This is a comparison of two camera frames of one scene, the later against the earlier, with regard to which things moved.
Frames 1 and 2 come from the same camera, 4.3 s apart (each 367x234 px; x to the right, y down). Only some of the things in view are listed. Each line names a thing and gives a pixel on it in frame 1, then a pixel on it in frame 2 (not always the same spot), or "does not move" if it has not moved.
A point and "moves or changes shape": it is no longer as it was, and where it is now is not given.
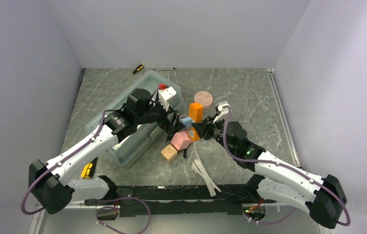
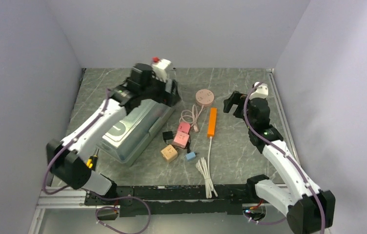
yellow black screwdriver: [88, 169] does not move
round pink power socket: [204, 97] does not move
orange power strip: [195, 112] moves or changes shape
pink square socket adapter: [181, 140] moves or changes shape
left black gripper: [174, 125] → [166, 98]
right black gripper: [204, 127] → [237, 98]
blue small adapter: [187, 121] → [191, 156]
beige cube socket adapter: [169, 153] does not move
